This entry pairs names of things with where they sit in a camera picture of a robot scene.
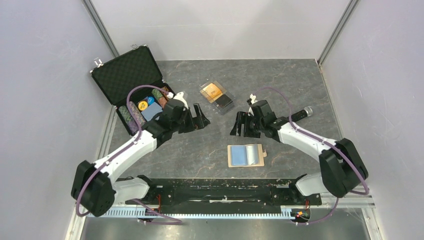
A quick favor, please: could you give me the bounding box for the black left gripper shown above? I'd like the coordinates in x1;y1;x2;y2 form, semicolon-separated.
171;103;210;134

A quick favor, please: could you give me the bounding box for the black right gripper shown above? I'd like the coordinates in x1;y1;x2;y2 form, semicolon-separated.
230;111;265;139

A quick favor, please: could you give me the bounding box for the clear acrylic card box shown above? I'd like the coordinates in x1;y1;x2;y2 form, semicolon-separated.
199;81;235;115

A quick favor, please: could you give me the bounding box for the black VIP card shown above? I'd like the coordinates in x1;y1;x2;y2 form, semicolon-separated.
215;94;235;113

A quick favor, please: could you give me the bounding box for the tan leather card holder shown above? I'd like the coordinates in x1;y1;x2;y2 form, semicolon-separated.
227;144;267;168

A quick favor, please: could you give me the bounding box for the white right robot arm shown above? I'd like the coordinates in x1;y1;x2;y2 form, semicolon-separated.
230;100;369;204

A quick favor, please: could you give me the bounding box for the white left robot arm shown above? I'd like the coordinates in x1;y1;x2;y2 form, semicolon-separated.
70;99;211;217

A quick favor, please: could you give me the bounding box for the blue patterned card deck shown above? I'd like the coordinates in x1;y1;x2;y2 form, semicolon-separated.
141;102;163;121

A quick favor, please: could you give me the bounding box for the pink chip stack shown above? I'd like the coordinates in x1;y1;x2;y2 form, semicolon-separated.
151;88;168;109

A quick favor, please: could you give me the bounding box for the purple chip stack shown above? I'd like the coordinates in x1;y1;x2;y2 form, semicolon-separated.
127;101;147;136

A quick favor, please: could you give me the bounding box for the yellow dealer chip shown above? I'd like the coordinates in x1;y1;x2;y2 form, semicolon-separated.
137;100;149;112

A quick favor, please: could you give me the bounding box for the black cylindrical flashlight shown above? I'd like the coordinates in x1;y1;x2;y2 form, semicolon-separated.
291;106;313;122

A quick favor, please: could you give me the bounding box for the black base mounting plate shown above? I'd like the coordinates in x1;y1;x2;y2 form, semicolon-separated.
140;178;322;214

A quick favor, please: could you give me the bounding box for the green chip stack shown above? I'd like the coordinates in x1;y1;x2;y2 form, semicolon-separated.
118;105;134;125

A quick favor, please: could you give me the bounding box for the black poker chip case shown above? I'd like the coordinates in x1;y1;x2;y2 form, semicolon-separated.
90;44;186;139

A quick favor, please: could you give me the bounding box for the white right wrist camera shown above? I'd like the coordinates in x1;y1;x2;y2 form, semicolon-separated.
247;93;258;106

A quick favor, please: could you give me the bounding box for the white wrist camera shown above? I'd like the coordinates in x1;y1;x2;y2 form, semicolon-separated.
166;91;189;109
247;93;258;106

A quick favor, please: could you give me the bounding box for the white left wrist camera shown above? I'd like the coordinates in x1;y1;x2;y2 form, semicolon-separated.
166;91;189;109

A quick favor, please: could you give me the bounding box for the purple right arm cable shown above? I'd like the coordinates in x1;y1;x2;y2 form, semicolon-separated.
250;87;370;226

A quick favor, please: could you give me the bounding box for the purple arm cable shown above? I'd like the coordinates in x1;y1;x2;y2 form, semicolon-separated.
250;87;370;226
75;85;184;226

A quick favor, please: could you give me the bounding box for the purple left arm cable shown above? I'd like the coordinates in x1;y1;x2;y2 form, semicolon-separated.
75;85;184;226

